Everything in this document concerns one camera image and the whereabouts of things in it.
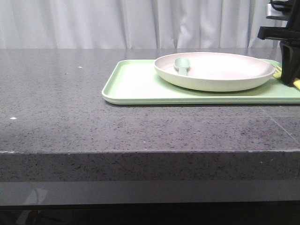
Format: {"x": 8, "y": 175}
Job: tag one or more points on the beige round plate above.
{"x": 215, "y": 71}

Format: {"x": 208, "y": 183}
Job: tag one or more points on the yellow plastic fork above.
{"x": 277, "y": 75}

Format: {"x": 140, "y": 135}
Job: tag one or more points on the pale green spoon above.
{"x": 182, "y": 65}

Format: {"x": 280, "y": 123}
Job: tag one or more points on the white pleated curtain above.
{"x": 133, "y": 24}

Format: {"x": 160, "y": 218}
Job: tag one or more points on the light green rectangular tray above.
{"x": 135, "y": 82}

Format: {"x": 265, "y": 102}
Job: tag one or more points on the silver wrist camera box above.
{"x": 279, "y": 10}

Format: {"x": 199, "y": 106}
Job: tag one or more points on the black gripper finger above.
{"x": 290, "y": 62}

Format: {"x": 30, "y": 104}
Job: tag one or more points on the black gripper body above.
{"x": 291, "y": 32}

